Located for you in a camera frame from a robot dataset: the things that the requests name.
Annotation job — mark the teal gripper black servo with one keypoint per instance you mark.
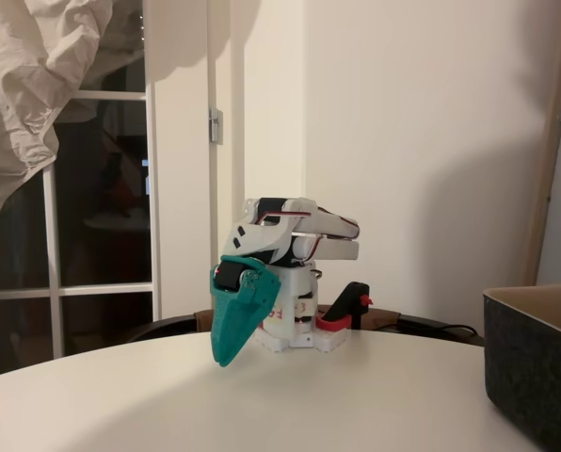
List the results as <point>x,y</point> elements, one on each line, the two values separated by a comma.
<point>232,301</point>

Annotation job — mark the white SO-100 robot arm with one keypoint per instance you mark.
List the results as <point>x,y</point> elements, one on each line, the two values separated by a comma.
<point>318,249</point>

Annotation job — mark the dark grey felt basket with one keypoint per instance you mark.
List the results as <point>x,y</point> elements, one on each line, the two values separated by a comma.
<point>530,376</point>

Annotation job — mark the dark wooden chair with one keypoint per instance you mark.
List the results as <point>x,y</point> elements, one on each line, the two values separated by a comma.
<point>167,325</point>

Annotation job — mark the black clamp red jaw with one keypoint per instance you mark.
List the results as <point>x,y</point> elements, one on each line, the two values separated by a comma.
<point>348,301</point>

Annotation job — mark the white glazed door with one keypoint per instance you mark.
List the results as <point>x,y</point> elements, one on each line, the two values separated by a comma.
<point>152,212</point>

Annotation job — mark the metal door hinge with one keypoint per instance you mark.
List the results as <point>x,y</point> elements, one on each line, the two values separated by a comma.
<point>215,124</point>

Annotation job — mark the beige crumpled curtain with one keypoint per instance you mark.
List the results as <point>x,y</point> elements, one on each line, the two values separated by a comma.
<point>17,94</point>

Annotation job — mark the light wooden frame post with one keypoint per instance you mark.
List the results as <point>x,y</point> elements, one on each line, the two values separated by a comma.
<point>551,141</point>

